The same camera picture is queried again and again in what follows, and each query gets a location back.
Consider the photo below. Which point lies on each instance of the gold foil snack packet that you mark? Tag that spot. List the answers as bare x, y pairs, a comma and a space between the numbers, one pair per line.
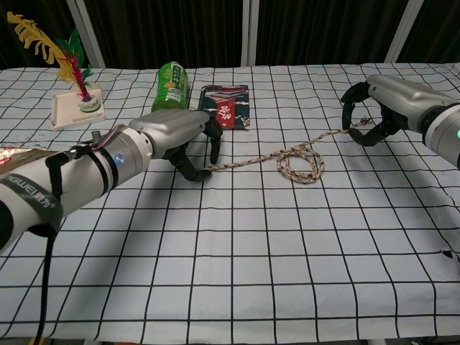
21, 152

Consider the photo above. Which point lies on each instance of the yellow green red feather shuttlecock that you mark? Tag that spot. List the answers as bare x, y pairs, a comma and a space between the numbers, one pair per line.
68, 68

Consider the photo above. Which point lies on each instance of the green tea plastic bottle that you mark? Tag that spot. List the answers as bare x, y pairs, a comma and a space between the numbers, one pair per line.
171, 84

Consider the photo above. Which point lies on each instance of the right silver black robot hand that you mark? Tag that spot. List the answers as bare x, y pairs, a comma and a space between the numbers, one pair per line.
406, 100

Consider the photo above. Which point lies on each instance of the white partition frame bar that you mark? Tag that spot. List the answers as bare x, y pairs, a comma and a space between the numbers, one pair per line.
86, 32
250, 32
404, 32

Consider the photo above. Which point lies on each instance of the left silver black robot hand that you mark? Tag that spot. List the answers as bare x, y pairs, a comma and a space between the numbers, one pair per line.
172, 125

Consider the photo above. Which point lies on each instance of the white black checked tablecloth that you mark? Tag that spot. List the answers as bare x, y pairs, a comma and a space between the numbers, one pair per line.
251, 251

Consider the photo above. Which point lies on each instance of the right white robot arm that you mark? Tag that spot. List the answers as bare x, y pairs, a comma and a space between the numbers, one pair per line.
445, 133

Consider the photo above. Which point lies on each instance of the dark blue red snack packet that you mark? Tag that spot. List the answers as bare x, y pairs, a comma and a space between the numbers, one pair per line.
230, 104

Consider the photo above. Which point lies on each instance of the cream white box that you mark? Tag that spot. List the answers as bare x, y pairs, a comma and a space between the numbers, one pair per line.
68, 113

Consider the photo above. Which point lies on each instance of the dark ribbed partition panel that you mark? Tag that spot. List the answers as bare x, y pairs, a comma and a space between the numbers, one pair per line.
43, 14
438, 32
323, 32
165, 32

